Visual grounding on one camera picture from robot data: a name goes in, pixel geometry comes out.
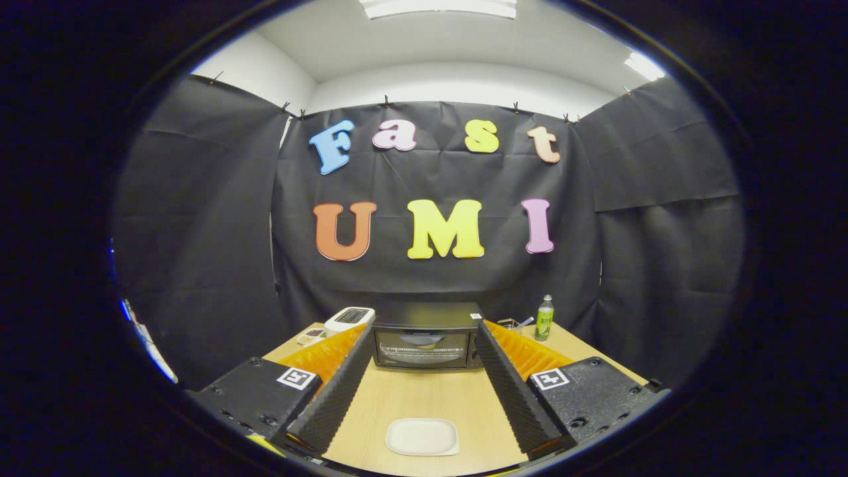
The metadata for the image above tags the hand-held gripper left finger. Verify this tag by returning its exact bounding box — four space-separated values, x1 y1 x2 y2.
185 315 377 458

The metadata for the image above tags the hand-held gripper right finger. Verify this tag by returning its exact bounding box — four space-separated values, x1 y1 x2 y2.
474 320 670 461

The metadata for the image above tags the black toaster oven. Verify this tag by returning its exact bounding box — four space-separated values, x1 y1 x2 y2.
371 302 486 370

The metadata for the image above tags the white pop-up toaster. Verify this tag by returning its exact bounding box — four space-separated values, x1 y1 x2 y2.
323 307 376 337

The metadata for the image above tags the green drink bottle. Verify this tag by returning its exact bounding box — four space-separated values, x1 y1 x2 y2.
535 295 555 342

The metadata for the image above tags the white rectangular plate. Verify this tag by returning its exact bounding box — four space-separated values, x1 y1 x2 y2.
386 417 460 456

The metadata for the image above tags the small ceiling light panel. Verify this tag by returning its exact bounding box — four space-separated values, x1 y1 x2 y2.
623 52 666 81

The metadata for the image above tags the long ceiling light panel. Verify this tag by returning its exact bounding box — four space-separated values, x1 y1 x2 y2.
361 0 517 19

